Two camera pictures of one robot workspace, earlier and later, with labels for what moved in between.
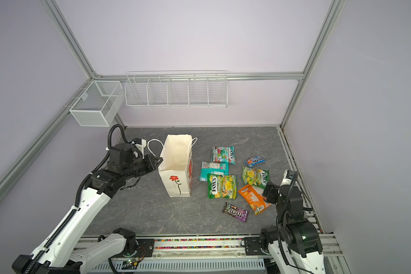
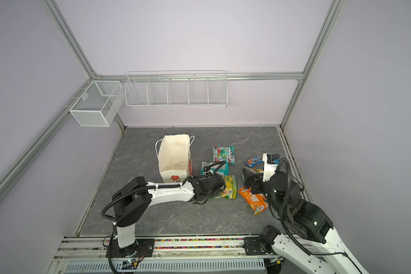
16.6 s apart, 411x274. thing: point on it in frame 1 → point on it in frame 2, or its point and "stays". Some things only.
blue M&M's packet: (251, 161) stays
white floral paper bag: (175, 165) stays
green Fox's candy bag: (222, 186) stays
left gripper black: (150, 164) → (217, 193)
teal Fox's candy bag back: (221, 168) stays
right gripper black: (274, 190) → (251, 180)
